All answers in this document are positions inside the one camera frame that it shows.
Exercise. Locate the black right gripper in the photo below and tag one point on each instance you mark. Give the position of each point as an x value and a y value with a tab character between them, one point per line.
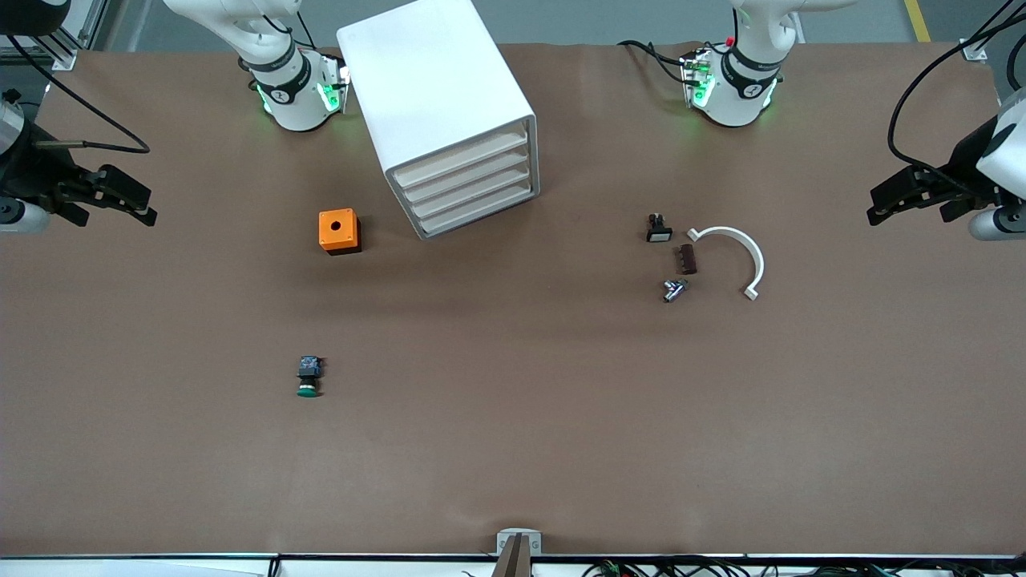
30	175

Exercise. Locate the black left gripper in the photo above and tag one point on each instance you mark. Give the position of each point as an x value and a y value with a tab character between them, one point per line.
964	163

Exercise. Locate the green push button switch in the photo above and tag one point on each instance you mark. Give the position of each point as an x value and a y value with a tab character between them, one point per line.
309	370

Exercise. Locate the white cabinet drawer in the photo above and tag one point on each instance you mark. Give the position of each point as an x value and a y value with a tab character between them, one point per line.
469	192
474	210
465	175
461	158

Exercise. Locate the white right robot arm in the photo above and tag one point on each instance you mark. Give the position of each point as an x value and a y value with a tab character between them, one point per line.
296	104

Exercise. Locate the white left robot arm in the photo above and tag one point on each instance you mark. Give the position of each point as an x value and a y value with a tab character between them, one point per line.
737	96

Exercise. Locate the white drawer cabinet housing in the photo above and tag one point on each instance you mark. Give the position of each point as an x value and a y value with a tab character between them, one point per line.
433	80

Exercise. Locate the brown terminal block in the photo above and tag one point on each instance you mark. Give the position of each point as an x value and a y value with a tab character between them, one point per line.
686	260

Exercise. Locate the orange box with hole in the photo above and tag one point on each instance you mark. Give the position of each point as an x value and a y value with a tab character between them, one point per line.
349	232

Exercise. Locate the small silver metal fitting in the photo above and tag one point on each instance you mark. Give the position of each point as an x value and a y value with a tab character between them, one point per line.
673	290

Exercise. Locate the white curved plastic bracket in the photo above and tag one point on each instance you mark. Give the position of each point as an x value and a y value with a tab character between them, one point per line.
758	264

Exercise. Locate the aluminium frame profile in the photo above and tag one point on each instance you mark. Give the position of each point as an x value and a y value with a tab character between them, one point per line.
68	36
974	50

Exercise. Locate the black switch with white face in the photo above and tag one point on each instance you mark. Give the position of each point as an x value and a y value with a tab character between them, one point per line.
659	234

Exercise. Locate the grey metal table bracket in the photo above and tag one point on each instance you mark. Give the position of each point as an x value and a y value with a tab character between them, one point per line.
535	538

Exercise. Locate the brown camera stand post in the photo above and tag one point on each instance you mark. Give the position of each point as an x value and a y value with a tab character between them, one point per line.
515	561

